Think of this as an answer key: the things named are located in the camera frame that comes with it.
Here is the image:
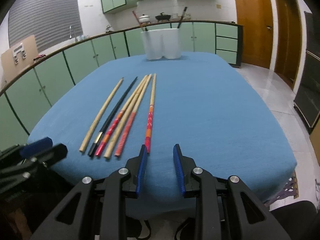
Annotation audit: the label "brown wooden door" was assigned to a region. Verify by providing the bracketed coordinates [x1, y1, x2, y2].
[235, 0, 273, 69]

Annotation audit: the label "purple woven stool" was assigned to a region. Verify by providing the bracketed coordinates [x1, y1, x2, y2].
[269, 171, 299, 204]

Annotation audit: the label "green lower kitchen cabinets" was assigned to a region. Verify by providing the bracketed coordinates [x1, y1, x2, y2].
[1, 21, 244, 150]

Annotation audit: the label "white pot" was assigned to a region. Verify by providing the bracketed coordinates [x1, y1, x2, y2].
[138, 14, 151, 25]

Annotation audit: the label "chrome kitchen faucet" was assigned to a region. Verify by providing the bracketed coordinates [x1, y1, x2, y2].
[69, 25, 76, 41]

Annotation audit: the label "white double utensil holder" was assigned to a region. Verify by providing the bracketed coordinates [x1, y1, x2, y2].
[141, 28, 181, 60]

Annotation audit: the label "red cloth on counter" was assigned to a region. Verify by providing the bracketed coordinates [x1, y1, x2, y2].
[33, 54, 46, 62]

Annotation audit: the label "grey window blind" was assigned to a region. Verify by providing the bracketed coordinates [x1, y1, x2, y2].
[8, 0, 83, 52]

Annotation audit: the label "black wok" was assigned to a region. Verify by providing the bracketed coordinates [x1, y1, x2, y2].
[155, 12, 171, 22]

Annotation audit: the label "black glass cabinet appliance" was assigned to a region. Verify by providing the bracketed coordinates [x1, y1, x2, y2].
[293, 12, 319, 133]

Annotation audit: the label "cardboard board with device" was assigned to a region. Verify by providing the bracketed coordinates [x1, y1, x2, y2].
[1, 35, 39, 83]

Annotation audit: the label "open wooden doorway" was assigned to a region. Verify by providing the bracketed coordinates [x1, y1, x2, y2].
[274, 0, 302, 89]

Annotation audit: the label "person's dark knee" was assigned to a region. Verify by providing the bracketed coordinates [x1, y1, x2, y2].
[271, 200, 319, 239]

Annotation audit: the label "black chopstick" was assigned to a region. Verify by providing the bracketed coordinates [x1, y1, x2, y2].
[177, 7, 188, 29]
[88, 77, 138, 158]

